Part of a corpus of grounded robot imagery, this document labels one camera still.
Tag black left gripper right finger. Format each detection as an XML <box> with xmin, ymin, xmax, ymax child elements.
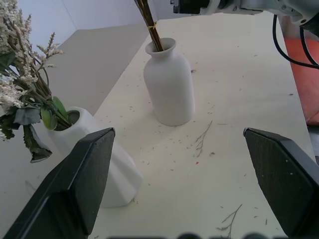
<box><xmin>243</xmin><ymin>127</ymin><xmax>319</xmax><ymax>238</ymax></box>

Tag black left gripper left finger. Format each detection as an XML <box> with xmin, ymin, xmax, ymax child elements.
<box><xmin>2</xmin><ymin>127</ymin><xmax>116</xmax><ymax>239</ymax></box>

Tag brown-stemmed flower bouquet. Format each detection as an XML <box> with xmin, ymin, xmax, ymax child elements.
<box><xmin>134</xmin><ymin>0</ymin><xmax>164</xmax><ymax>52</ymax></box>

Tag dry flower twig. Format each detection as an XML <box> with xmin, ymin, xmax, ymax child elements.
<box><xmin>193</xmin><ymin>120</ymin><xmax>213</xmax><ymax>158</ymax></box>
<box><xmin>216</xmin><ymin>204</ymin><xmax>243</xmax><ymax>239</ymax></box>

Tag white flower bouquet green leaves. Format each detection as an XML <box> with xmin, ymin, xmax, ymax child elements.
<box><xmin>0</xmin><ymin>0</ymin><xmax>72</xmax><ymax>164</ymax></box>

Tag white faceted vase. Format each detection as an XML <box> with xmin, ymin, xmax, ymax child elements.
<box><xmin>46</xmin><ymin>106</ymin><xmax>144</xmax><ymax>209</ymax></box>

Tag white bottle-shaped vase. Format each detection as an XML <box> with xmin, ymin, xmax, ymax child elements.
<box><xmin>143</xmin><ymin>37</ymin><xmax>195</xmax><ymax>126</ymax></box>

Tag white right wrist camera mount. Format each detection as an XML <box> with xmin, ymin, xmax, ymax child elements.
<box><xmin>199</xmin><ymin>0</ymin><xmax>240</xmax><ymax>15</ymax></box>

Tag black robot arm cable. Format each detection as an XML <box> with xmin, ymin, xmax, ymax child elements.
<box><xmin>272</xmin><ymin>13</ymin><xmax>319</xmax><ymax>69</ymax></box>

